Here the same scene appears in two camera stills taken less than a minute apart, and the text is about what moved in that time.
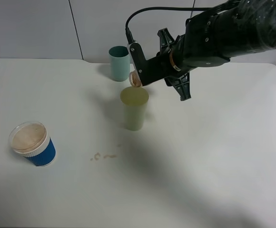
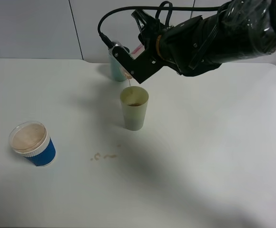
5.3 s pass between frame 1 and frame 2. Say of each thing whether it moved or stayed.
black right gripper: moved
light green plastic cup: stayed
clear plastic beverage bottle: moved
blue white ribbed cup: stayed
